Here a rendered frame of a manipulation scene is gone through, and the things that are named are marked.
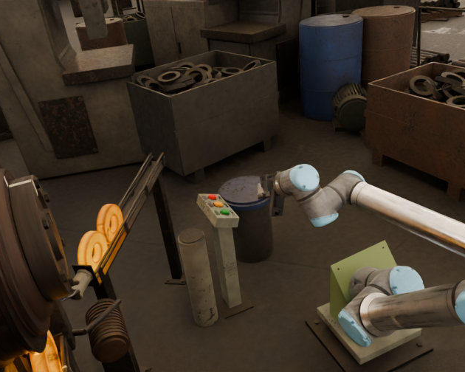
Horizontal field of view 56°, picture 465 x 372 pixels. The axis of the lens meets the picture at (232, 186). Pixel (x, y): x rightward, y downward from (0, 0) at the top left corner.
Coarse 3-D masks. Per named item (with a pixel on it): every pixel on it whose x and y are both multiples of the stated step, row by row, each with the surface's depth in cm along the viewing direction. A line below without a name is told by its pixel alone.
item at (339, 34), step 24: (312, 24) 388; (336, 24) 378; (360, 24) 384; (312, 48) 391; (336, 48) 383; (360, 48) 396; (312, 72) 402; (336, 72) 394; (360, 72) 411; (312, 96) 414
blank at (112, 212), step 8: (104, 208) 166; (112, 208) 169; (104, 216) 164; (112, 216) 172; (120, 216) 176; (104, 224) 163; (112, 224) 174; (120, 224) 176; (104, 232) 163; (112, 232) 169
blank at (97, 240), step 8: (88, 232) 156; (96, 232) 157; (80, 240) 153; (88, 240) 153; (96, 240) 157; (104, 240) 163; (80, 248) 151; (88, 248) 152; (96, 248) 162; (104, 248) 163; (80, 256) 151; (88, 256) 152; (96, 256) 161; (88, 264) 152; (96, 264) 158
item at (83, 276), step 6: (78, 270) 151; (84, 270) 151; (78, 276) 149; (84, 276) 150; (90, 276) 151; (84, 282) 149; (72, 288) 145; (78, 288) 146; (84, 288) 148; (78, 294) 146
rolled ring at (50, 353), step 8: (48, 336) 115; (48, 344) 117; (48, 352) 118; (56, 352) 119; (32, 360) 104; (40, 360) 104; (48, 360) 118; (56, 360) 118; (32, 368) 103; (40, 368) 103; (48, 368) 104; (56, 368) 117
